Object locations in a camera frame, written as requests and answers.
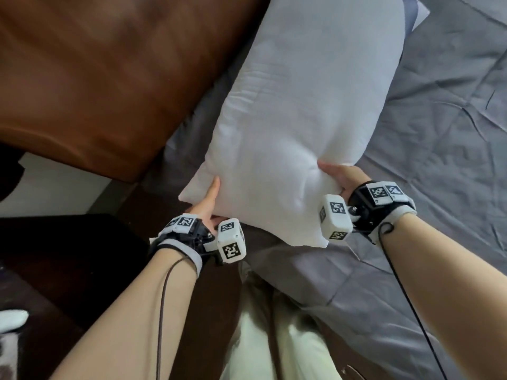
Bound person's right hand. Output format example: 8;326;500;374
317;160;374;203

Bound person's left hand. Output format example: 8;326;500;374
185;176;221;225

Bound grey bed cover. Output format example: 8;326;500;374
142;0;507;380

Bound right wrist tracker with markers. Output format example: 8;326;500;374
319;181;417;246

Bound black cable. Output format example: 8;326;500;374
378;223;439;380

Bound wrist tracker with markers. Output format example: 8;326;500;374
149;214;247;278
319;181;417;246

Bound left wrist tracker with markers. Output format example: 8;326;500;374
149;214;247;278

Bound person's left forearm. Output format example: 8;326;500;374
49;249;199;380

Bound black object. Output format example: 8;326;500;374
0;145;25;203

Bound person's right forearm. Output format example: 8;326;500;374
379;211;507;380

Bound white pillow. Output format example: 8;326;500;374
403;0;431;33
178;0;406;248

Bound brown wooden headboard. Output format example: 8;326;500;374
0;0;271;183

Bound white rounded object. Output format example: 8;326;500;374
0;310;29;334

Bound dark wooden nightstand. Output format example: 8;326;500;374
0;213;152;380

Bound person's pale trousers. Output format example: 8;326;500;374
219;260;344;380

